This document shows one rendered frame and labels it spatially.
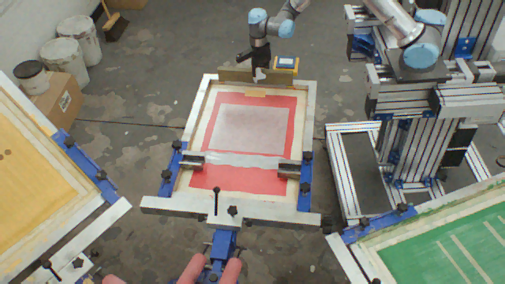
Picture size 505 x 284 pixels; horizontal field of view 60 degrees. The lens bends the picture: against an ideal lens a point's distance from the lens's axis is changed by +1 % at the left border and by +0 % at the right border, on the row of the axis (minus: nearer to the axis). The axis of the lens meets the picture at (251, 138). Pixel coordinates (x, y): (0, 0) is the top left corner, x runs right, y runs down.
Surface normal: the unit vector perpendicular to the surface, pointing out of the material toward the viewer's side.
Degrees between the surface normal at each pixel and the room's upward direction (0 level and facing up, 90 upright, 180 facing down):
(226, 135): 0
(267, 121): 0
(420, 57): 95
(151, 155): 0
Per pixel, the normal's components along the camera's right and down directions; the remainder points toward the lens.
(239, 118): -0.04, -0.68
